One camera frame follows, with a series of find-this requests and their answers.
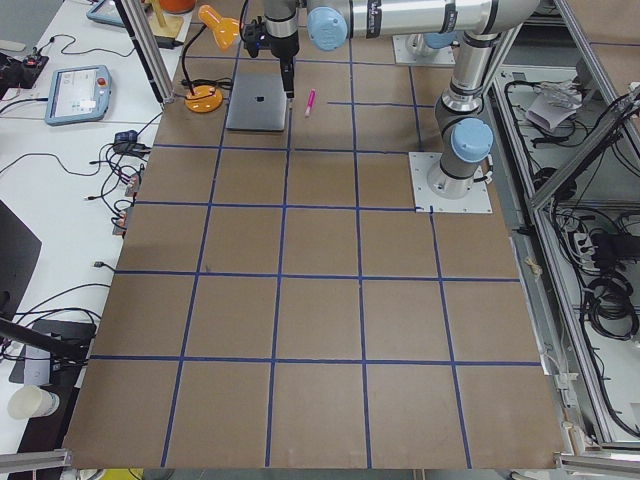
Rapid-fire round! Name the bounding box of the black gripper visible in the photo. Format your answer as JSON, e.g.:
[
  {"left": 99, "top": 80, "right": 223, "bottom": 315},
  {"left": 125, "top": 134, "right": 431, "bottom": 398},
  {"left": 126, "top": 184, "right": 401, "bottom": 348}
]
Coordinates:
[{"left": 242, "top": 17, "right": 299, "bottom": 109}]

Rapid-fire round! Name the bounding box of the pink marker pen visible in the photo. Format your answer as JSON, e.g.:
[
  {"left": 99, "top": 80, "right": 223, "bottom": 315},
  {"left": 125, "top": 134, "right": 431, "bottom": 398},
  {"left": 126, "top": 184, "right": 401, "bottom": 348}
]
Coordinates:
[{"left": 304, "top": 88, "right": 316, "bottom": 118}]

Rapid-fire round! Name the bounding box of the silver laptop notebook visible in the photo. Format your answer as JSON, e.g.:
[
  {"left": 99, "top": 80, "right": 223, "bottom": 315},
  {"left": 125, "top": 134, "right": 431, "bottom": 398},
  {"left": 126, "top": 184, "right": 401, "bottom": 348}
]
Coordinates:
[{"left": 225, "top": 73, "right": 287, "bottom": 132}]

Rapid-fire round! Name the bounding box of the orange desk lamp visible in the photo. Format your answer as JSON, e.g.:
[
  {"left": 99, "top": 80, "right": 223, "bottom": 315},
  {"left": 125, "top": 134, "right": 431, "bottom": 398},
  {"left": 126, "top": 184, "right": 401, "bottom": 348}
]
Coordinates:
[{"left": 180, "top": 4, "right": 240, "bottom": 114}]

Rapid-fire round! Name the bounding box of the black power adapter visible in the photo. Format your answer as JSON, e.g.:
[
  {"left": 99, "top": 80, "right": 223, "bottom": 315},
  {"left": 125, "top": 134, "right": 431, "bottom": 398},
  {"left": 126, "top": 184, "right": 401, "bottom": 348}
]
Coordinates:
[{"left": 154, "top": 35, "right": 183, "bottom": 50}]

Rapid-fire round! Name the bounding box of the wooden stand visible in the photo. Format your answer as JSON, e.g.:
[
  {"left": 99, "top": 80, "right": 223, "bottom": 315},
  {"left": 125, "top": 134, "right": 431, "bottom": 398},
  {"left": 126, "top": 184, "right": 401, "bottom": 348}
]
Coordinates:
[{"left": 149, "top": 0, "right": 184, "bottom": 39}]

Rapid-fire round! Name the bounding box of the orange cylindrical container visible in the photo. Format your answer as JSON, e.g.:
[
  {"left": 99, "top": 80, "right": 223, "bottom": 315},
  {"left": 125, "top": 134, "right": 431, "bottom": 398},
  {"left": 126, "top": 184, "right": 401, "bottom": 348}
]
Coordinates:
[{"left": 159, "top": 0, "right": 196, "bottom": 15}]

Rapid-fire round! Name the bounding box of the blue teach pendant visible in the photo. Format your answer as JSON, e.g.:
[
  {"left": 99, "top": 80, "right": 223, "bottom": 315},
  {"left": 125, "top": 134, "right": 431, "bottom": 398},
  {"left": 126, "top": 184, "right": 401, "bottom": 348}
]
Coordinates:
[
  {"left": 86, "top": 0, "right": 124, "bottom": 28},
  {"left": 44, "top": 65, "right": 112, "bottom": 126}
]

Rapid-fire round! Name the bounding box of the white paper cup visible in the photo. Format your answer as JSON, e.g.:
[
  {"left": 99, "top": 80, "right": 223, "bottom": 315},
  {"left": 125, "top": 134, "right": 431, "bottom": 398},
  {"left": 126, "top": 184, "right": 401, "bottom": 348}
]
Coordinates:
[{"left": 7, "top": 385, "right": 60, "bottom": 420}]

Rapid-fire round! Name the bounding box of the black lamp power cable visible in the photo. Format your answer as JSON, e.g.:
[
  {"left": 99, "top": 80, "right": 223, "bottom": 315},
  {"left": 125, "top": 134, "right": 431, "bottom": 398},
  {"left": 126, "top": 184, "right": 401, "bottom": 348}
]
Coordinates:
[{"left": 174, "top": 77, "right": 236, "bottom": 104}]

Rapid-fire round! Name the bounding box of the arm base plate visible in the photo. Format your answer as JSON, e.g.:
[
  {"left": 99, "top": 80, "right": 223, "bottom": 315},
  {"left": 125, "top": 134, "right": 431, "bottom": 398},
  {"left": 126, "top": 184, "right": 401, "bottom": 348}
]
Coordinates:
[
  {"left": 393, "top": 33, "right": 456, "bottom": 68},
  {"left": 408, "top": 152, "right": 493, "bottom": 214}
]

